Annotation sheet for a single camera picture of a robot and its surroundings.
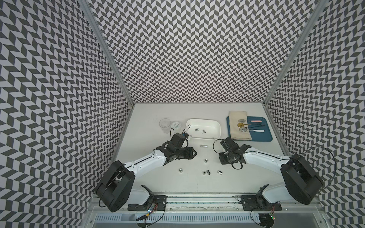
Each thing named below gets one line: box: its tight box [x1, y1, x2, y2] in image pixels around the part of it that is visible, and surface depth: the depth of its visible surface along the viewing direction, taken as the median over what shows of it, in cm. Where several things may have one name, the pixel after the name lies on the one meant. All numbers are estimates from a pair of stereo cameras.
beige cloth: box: [229, 110, 252, 141], surface depth 105 cm
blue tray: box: [226, 115, 273, 143], surface depth 103 cm
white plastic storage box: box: [185, 118, 221, 140], surface depth 103 cm
